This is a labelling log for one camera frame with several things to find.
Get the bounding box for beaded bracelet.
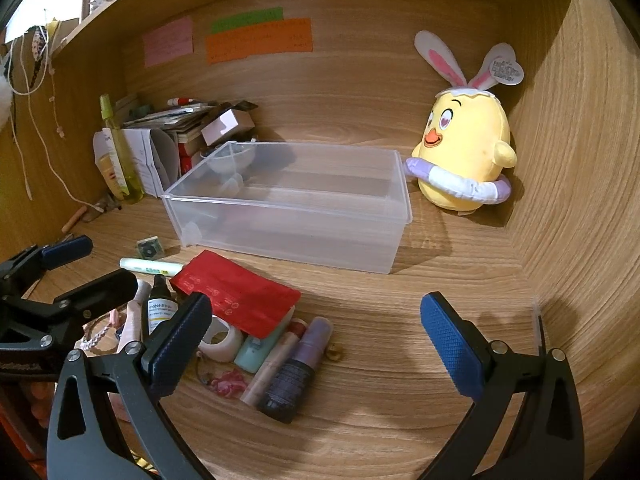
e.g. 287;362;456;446
80;310;126;356

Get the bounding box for small white open box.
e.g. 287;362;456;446
200;105;258;148

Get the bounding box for orange sticky note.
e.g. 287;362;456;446
205;18;314;65

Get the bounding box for purple spray bottle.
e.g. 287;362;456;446
259;316;334;423

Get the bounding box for white tape roll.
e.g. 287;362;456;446
197;314;244;362

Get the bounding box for pink sticky note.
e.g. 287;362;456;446
142;15;195;68

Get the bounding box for white bowl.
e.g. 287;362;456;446
200;142;258;176

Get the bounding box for red pouch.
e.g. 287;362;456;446
170;250;302;340

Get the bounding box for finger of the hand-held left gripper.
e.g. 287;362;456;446
52;268;139;342
0;235;94;286

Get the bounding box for yellow-green spray bottle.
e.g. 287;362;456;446
98;93;146;205

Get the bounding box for small square green item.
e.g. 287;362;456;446
135;236;162;259

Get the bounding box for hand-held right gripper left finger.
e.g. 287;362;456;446
46;291;216;480

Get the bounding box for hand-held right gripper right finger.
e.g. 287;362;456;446
419;291;586;480

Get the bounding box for white-green stick tube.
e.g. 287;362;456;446
119;257;184;275

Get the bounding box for white folded papers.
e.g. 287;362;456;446
120;127;181;198

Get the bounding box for clear plastic box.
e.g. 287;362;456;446
161;141;413;275

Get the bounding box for dark dropper bottle white label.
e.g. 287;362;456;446
141;274;178;338

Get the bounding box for mint green tube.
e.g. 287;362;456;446
234;305;297;373

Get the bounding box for green sticky note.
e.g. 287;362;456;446
210;6;284;35

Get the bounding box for yellow chick plush toy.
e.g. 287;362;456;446
405;30;525;217

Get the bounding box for pink tube white cap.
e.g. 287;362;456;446
116;280;152;356

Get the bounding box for red box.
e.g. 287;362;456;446
177;142;206;176

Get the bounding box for small wooden stick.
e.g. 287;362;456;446
62;205;90;235

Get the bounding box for beige tube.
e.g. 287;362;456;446
240;317;308;407

